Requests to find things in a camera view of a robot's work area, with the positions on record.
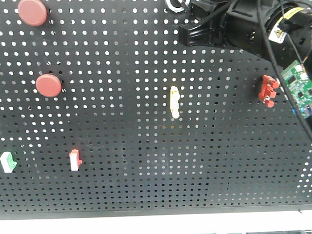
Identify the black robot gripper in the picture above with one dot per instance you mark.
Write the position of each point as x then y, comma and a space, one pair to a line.
275, 30

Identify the lower red mushroom button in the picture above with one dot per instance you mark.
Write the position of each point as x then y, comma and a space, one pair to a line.
48, 85

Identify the red mushroom button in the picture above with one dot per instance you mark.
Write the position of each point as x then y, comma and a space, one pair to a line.
48, 85
32, 12

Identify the upper red mushroom button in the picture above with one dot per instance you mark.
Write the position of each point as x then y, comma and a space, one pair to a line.
32, 12

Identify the black rotary selector knob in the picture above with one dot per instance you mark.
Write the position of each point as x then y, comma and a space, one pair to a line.
178, 6

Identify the green circuit board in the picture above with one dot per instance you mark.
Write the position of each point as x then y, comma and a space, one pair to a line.
300, 86

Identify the black perforated pegboard panel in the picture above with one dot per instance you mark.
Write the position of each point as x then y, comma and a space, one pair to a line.
116, 61

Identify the white standing desk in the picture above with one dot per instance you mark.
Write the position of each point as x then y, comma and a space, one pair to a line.
230, 223

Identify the yellow toggle switch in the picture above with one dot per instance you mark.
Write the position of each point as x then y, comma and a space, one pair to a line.
174, 101

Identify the red toggle switch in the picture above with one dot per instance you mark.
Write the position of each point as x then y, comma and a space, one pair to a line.
267, 91

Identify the white red rocker switch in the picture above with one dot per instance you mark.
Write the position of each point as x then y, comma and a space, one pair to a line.
75, 160

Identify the white green rocker switch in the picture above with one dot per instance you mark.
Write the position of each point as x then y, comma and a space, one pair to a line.
7, 162

